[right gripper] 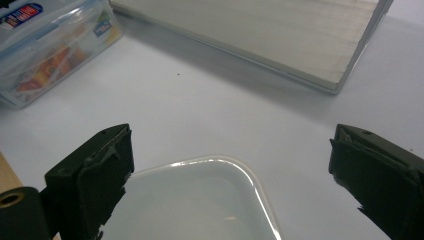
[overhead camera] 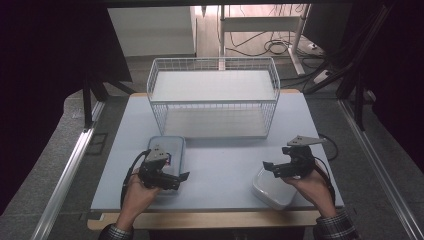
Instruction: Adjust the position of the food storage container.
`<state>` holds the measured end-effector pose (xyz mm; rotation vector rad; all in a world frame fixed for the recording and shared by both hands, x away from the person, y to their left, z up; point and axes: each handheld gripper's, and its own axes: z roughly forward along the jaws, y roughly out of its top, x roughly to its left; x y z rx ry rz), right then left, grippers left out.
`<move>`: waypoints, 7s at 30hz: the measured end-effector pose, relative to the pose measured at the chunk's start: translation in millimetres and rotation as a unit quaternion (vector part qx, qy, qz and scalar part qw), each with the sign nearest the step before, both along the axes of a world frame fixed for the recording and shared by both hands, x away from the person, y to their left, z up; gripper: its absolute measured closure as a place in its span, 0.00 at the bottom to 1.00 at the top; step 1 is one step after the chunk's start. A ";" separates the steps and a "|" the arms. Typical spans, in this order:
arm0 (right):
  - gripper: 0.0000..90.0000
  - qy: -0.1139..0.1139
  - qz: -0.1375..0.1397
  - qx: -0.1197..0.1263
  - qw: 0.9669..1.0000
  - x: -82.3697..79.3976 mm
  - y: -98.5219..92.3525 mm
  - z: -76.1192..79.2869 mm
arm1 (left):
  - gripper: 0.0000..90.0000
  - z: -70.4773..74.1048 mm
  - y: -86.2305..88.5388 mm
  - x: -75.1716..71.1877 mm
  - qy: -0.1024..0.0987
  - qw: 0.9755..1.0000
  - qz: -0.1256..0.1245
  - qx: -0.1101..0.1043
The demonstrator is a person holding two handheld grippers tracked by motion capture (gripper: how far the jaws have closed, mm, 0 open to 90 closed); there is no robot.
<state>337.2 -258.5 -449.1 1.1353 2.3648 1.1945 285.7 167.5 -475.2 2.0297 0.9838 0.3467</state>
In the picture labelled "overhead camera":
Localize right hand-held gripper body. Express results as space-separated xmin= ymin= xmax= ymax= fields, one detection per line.
xmin=281 ymin=134 xmax=328 ymax=179

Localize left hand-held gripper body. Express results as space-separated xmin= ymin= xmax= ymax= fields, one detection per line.
xmin=138 ymin=143 xmax=182 ymax=191

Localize white plastic food container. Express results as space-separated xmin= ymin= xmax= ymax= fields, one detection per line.
xmin=251 ymin=166 xmax=300 ymax=211

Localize blue-lidded clear food container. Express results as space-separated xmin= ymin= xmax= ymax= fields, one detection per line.
xmin=146 ymin=134 xmax=187 ymax=196

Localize white wire storage rack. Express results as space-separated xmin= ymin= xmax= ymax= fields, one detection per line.
xmin=146 ymin=56 xmax=282 ymax=140

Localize person's left hand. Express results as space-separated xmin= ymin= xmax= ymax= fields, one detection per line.
xmin=122 ymin=168 xmax=163 ymax=218

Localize person's right hand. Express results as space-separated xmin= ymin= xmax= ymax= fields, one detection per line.
xmin=281 ymin=169 xmax=337 ymax=218

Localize black metal stand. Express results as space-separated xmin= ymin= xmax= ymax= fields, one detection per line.
xmin=302 ymin=0 xmax=396 ymax=132
xmin=82 ymin=73 xmax=136 ymax=130

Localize white power strip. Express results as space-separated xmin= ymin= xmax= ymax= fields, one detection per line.
xmin=313 ymin=69 xmax=333 ymax=85

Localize dark curtain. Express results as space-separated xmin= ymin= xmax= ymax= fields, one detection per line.
xmin=363 ymin=0 xmax=424 ymax=164
xmin=0 ymin=0 xmax=133 ymax=216

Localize white cabinet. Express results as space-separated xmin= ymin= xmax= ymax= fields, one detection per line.
xmin=107 ymin=6 xmax=198 ymax=58

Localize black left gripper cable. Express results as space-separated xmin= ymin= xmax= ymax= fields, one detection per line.
xmin=120 ymin=149 xmax=152 ymax=208

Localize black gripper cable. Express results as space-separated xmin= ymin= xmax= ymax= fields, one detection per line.
xmin=313 ymin=132 xmax=340 ymax=205
xmin=120 ymin=149 xmax=152 ymax=208

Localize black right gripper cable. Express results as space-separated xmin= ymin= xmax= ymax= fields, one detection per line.
xmin=313 ymin=132 xmax=340 ymax=205

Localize aluminium rail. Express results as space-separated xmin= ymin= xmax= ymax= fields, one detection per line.
xmin=31 ymin=99 xmax=106 ymax=240
xmin=337 ymin=98 xmax=424 ymax=240

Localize black floor cables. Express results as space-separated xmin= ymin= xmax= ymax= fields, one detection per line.
xmin=225 ymin=29 xmax=323 ymax=58

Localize white metal desk frame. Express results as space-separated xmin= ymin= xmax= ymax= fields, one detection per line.
xmin=218 ymin=4 xmax=312 ymax=76

